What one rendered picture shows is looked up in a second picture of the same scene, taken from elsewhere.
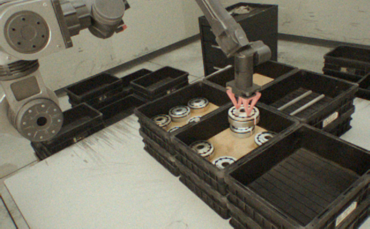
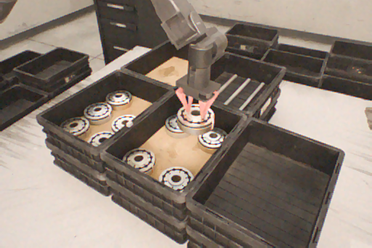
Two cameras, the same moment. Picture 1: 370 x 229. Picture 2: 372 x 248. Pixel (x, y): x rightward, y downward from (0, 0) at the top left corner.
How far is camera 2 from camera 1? 0.35 m
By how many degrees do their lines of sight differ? 22
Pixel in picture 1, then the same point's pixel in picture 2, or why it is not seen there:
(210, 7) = not seen: outside the picture
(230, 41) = (185, 28)
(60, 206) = not seen: outside the picture
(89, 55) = not seen: outside the picture
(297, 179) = (256, 182)
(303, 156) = (253, 153)
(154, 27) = not seen: outside the picture
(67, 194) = not seen: outside the picture
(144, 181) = (63, 209)
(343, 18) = not seen: outside the picture
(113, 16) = not seen: outside the picture
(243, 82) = (200, 81)
